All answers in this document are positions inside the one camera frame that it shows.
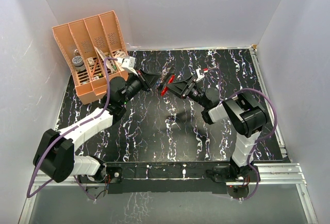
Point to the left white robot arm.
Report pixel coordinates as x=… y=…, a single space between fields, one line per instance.
x=56 y=156

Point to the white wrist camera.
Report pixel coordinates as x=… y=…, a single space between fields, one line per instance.
x=128 y=63
x=200 y=74

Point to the white envelope card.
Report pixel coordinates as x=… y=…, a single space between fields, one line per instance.
x=107 y=60

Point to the orange pencil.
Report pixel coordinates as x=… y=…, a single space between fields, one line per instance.
x=94 y=67

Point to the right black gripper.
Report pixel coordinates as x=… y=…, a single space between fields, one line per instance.
x=182 y=88

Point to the white and red keyring holder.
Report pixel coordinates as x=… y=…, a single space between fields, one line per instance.
x=162 y=88

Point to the orange plastic desk organizer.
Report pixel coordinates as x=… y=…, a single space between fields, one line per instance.
x=78 y=38

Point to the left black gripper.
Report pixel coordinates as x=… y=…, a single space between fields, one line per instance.
x=146 y=80

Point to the white labelled packet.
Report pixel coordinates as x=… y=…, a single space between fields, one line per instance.
x=119 y=54

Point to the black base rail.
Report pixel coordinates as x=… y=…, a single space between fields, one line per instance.
x=175 y=177

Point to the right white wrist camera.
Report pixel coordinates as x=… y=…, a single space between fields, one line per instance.
x=200 y=74

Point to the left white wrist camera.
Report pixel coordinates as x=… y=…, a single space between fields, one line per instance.
x=128 y=63

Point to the grey round tin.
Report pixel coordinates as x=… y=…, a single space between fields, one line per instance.
x=78 y=63

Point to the small white label box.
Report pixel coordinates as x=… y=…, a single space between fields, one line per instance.
x=91 y=61

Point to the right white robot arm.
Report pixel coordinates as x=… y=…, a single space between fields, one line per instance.
x=245 y=114

